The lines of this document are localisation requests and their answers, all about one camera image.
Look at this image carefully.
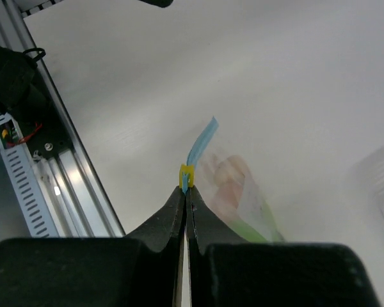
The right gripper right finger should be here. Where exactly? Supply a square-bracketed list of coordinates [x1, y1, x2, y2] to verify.
[186, 188, 380, 306]

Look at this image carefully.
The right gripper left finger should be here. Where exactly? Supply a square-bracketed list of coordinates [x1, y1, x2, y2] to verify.
[0, 188, 185, 306]

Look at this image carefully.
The clear zip top bag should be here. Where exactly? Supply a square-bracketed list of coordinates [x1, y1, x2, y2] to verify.
[179, 118, 285, 242]

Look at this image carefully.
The yellow zip slider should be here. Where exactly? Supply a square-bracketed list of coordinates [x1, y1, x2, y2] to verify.
[179, 164, 195, 191]

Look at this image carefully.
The green fake melon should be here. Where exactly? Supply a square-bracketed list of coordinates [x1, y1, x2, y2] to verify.
[237, 201, 285, 242]

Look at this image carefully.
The pink fake egg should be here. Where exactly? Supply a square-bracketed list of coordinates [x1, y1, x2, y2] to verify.
[211, 181, 243, 219]

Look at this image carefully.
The beige fake garlic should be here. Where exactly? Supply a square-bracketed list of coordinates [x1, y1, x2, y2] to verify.
[213, 155, 252, 186]

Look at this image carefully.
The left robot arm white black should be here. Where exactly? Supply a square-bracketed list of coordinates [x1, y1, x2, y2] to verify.
[140, 0, 173, 8]

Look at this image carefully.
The white plastic basket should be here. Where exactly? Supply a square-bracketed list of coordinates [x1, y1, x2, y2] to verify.
[349, 146, 384, 219]

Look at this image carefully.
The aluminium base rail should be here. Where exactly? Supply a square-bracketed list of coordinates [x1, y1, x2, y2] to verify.
[0, 1, 125, 237]

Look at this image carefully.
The white slotted cable duct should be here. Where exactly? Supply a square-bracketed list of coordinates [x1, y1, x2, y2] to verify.
[0, 114, 59, 238]

